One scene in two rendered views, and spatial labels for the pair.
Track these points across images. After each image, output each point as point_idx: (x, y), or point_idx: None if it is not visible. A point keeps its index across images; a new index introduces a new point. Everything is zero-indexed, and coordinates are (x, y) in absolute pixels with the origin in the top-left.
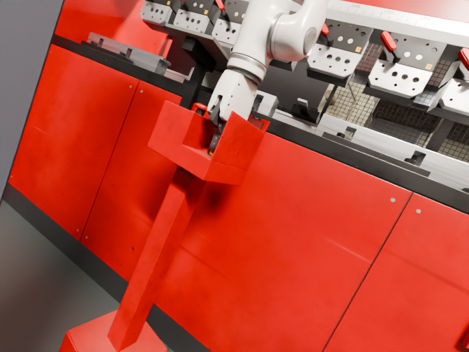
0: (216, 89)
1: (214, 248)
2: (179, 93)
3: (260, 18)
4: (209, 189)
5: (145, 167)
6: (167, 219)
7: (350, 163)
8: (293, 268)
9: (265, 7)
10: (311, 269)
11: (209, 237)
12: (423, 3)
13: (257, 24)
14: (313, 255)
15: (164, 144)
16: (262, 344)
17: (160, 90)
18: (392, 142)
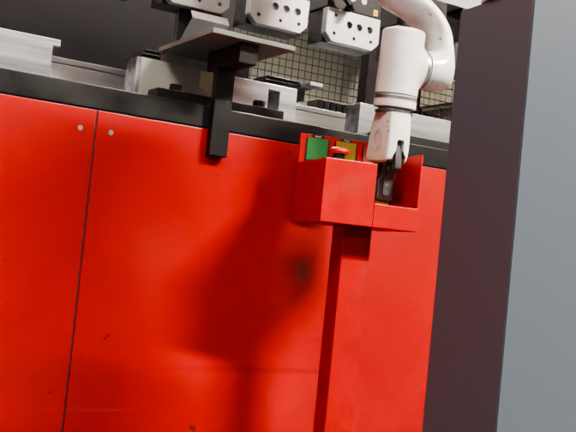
0: (393, 135)
1: None
2: (192, 122)
3: (417, 60)
4: (291, 261)
5: (168, 272)
6: (355, 302)
7: (431, 165)
8: (416, 310)
9: (419, 49)
10: (432, 301)
11: (313, 330)
12: None
13: (417, 66)
14: (429, 283)
15: (349, 211)
16: (412, 423)
17: (153, 123)
18: (433, 123)
